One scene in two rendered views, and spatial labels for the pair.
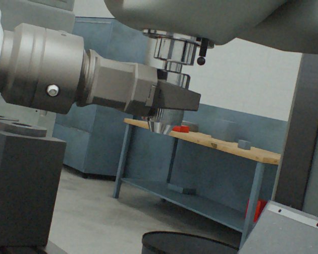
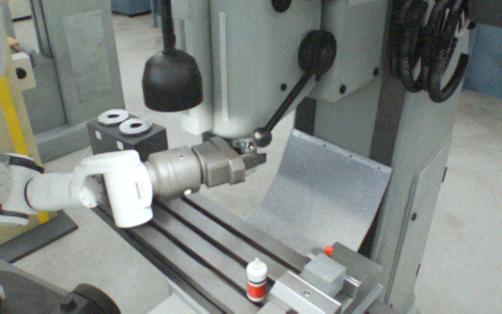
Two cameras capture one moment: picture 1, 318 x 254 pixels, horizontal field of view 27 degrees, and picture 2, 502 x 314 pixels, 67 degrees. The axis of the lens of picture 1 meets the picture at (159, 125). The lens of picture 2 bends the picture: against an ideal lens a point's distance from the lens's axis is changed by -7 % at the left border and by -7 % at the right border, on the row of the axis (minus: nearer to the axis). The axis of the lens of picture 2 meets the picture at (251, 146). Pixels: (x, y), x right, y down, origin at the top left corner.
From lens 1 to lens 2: 43 cm
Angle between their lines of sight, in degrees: 29
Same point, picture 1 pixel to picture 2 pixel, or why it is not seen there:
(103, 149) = not seen: outside the picture
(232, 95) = not seen: outside the picture
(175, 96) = (253, 161)
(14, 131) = (134, 136)
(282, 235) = (305, 151)
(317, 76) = not seen: hidden behind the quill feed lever
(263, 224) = (292, 143)
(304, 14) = (318, 93)
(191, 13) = not seen: hidden behind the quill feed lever
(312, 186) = (316, 122)
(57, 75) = (188, 186)
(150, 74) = (239, 165)
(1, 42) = (149, 179)
